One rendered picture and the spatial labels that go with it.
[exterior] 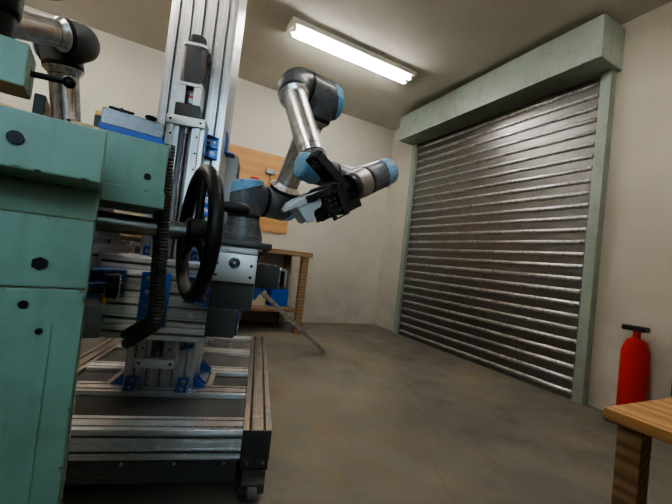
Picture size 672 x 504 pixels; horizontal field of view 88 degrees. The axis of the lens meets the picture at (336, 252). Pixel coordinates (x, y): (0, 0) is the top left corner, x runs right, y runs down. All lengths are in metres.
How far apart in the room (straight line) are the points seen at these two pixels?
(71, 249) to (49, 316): 0.09
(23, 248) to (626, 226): 3.01
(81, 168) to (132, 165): 0.24
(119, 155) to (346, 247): 3.99
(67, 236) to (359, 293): 4.32
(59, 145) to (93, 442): 0.99
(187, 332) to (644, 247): 2.71
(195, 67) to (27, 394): 1.22
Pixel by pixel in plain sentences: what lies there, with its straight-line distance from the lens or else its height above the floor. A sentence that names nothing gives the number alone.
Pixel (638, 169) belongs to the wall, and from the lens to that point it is 3.10.
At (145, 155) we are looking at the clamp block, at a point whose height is 0.93.
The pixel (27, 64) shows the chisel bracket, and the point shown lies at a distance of 0.79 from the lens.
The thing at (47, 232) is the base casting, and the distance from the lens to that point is 0.55.
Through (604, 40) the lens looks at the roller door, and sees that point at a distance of 3.28.
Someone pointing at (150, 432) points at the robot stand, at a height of 0.22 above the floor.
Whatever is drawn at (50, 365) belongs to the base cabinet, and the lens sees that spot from 0.58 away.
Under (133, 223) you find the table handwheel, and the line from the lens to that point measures 0.76.
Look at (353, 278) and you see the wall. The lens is 4.63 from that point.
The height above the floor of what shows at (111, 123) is 0.97.
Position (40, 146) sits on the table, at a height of 0.87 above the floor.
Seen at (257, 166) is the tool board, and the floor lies 1.77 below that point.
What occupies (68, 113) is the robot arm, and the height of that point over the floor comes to 1.18.
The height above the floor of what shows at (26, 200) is 0.81.
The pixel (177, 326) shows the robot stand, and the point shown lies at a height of 0.51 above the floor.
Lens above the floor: 0.78
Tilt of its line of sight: 2 degrees up
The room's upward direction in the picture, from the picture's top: 6 degrees clockwise
